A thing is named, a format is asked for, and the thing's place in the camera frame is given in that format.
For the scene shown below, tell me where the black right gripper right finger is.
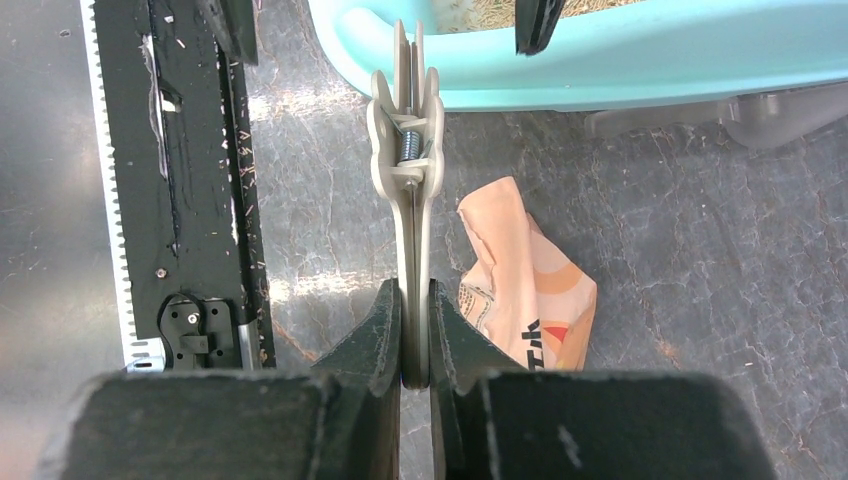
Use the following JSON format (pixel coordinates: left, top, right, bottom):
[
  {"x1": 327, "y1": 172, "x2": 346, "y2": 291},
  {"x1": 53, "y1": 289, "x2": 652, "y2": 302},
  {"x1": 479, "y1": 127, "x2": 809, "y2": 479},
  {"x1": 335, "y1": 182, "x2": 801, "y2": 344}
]
[{"x1": 428, "y1": 281, "x2": 775, "y2": 479}]

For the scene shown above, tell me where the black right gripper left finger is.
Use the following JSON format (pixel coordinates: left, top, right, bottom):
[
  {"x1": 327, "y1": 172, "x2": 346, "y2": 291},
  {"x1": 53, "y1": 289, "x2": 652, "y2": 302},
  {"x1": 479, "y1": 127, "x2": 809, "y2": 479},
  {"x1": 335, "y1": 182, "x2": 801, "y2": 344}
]
[{"x1": 36, "y1": 279, "x2": 402, "y2": 479}]

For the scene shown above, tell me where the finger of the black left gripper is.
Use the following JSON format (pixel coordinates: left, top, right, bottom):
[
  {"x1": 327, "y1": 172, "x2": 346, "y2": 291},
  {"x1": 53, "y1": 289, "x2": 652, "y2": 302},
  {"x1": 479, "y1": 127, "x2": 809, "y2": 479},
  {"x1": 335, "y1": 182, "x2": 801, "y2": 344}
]
[
  {"x1": 196, "y1": 0, "x2": 259, "y2": 65},
  {"x1": 514, "y1": 0, "x2": 566, "y2": 56}
]

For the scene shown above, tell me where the pink cat litter bag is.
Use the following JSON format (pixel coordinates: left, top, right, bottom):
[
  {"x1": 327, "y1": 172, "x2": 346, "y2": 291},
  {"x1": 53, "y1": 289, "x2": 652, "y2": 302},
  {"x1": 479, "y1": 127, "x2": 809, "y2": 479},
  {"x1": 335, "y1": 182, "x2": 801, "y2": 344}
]
[{"x1": 457, "y1": 177, "x2": 597, "y2": 371}]

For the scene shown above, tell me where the teal plastic litter box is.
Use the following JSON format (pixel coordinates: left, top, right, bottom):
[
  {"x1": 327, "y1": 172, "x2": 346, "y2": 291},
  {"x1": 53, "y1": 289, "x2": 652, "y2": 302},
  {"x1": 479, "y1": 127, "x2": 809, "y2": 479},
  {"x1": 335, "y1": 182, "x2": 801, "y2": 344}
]
[{"x1": 309, "y1": 1, "x2": 847, "y2": 112}]

